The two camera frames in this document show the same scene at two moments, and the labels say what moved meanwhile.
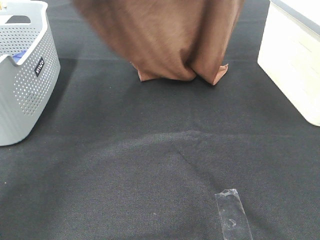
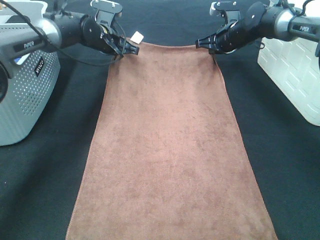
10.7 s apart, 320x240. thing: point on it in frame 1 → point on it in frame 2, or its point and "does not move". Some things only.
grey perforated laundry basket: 30,68 does not move
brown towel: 173,40 → 167,162
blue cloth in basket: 17,56 does not move
